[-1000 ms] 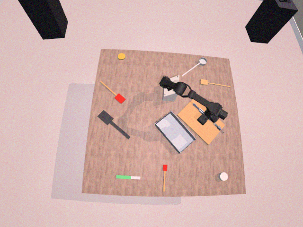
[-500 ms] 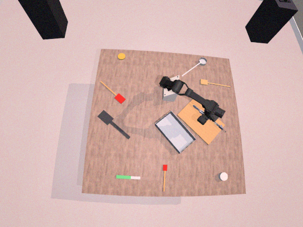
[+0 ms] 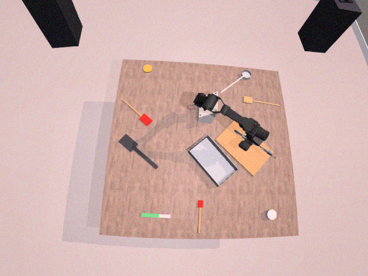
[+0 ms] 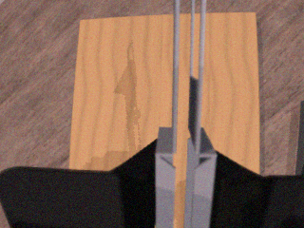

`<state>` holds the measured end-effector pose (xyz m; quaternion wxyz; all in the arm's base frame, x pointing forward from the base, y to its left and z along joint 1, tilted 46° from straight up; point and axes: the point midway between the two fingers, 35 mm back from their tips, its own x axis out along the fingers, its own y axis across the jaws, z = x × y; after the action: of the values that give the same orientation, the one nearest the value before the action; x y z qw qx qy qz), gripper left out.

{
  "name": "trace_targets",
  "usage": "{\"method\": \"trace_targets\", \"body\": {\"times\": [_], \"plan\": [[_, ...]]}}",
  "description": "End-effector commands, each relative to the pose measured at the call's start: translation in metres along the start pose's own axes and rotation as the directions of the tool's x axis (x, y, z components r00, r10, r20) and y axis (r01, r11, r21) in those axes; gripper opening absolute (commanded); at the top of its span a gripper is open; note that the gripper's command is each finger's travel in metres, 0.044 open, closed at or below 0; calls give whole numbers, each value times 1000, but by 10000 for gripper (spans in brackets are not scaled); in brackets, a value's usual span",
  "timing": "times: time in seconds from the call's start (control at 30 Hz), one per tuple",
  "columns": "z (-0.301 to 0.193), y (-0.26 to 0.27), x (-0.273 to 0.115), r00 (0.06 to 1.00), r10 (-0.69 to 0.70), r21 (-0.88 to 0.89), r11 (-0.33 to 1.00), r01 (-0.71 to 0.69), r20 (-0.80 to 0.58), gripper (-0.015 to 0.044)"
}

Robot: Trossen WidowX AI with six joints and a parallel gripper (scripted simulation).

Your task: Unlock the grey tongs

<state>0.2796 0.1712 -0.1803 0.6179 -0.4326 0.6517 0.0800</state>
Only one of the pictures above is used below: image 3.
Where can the yellow round disc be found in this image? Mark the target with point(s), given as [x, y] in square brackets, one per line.
[147, 68]

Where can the white short cylinder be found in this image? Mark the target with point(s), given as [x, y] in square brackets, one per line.
[271, 214]

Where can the light wooden board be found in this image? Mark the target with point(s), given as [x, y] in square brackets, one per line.
[252, 160]

